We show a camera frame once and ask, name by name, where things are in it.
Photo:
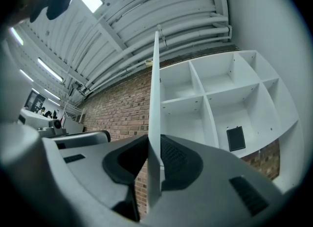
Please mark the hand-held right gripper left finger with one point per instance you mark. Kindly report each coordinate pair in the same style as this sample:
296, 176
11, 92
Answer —
88, 169

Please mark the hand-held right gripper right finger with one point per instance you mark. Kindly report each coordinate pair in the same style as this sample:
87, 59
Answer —
210, 187

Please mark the white cabinet door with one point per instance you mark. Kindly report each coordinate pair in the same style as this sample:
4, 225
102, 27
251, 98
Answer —
154, 113

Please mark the white open-shelf cabinet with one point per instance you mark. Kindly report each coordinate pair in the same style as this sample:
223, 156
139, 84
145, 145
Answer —
220, 94

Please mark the grey rounded equipment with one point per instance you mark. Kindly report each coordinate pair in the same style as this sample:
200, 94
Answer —
83, 139

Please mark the black flat tablet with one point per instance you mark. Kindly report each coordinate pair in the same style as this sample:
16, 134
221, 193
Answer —
236, 139

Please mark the white metal railing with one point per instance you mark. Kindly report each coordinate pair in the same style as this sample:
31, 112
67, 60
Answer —
73, 111

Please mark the white boxy machine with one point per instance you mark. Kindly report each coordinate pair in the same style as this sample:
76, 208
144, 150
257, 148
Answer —
34, 119

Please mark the long ceiling tube light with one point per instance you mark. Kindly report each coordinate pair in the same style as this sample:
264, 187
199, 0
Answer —
52, 94
26, 75
17, 36
50, 69

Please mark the bundle of white ceiling pipes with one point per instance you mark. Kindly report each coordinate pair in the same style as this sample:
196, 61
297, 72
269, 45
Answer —
171, 29

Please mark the black wall board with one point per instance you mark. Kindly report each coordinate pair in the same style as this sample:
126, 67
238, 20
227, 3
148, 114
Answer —
34, 100

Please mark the small beige wall box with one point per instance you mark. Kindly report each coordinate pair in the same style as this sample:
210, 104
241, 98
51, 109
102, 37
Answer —
149, 62

